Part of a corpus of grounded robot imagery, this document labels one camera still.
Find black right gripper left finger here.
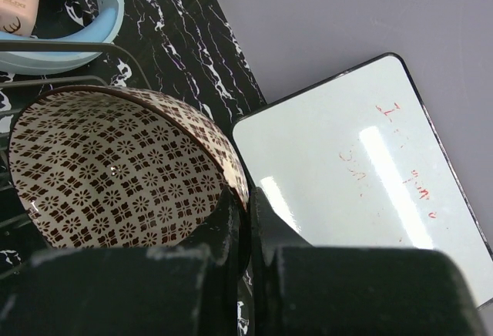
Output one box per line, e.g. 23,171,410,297
1,188,241,335

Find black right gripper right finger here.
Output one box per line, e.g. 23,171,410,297
250,188,487,335

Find brown floral patterned bowl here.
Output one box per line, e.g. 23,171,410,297
8,85,249,248

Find white dry-erase board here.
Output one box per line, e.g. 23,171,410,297
232,52,492,307

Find light blue headphones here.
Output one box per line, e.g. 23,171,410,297
0,0,125,76

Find wire dish rack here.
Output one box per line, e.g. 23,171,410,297
1,40,151,279

